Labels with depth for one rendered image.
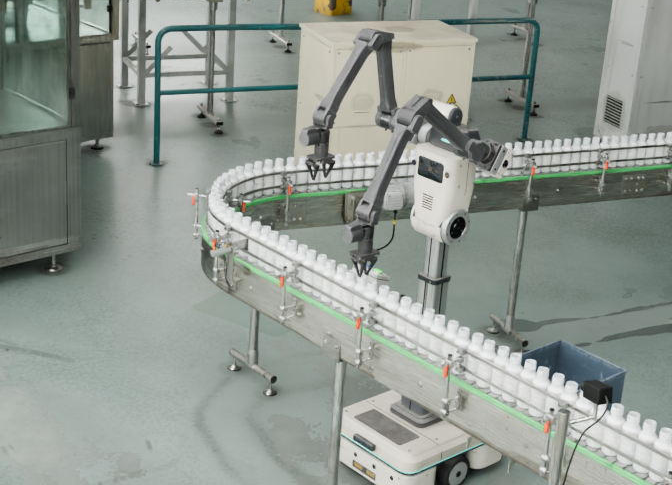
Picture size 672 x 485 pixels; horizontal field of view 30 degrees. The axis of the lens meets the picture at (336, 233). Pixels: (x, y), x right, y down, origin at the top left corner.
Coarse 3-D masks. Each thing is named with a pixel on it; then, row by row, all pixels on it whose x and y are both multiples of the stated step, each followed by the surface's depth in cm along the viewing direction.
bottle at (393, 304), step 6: (390, 294) 458; (396, 294) 460; (390, 300) 458; (396, 300) 458; (390, 306) 458; (396, 306) 458; (384, 312) 462; (396, 312) 459; (384, 318) 462; (390, 318) 459; (396, 318) 460; (390, 324) 460; (384, 330) 462; (390, 336) 462
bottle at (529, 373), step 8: (528, 360) 416; (528, 368) 413; (520, 376) 416; (528, 376) 413; (536, 376) 414; (520, 384) 416; (520, 392) 417; (528, 392) 415; (528, 400) 416; (528, 408) 418
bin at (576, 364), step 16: (528, 352) 470; (544, 352) 477; (560, 352) 483; (576, 352) 477; (560, 368) 485; (576, 368) 478; (592, 368) 472; (608, 368) 467; (608, 384) 456; (512, 464) 440
